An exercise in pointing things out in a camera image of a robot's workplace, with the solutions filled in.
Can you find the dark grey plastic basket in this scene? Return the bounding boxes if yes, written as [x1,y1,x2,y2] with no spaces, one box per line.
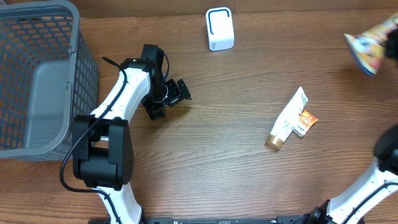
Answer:
[1,1,99,161]

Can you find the yellow snack bag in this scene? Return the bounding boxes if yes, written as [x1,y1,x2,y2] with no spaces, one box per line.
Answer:
[344,13,397,77]

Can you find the small orange packet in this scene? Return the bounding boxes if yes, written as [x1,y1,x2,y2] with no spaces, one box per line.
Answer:
[294,110,318,137]

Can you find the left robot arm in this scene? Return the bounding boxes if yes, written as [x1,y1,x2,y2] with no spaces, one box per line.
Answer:
[60,44,192,223]

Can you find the white bamboo print tube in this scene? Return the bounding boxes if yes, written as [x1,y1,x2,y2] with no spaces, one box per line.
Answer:
[266,86,308,150]

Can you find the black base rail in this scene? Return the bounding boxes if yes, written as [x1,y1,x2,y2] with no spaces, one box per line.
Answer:
[141,214,309,224]

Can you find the white barcode scanner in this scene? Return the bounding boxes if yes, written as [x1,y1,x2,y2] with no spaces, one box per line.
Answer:
[205,7,234,51]

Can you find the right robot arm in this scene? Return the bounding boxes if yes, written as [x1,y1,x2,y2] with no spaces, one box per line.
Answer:
[290,29,397,224]

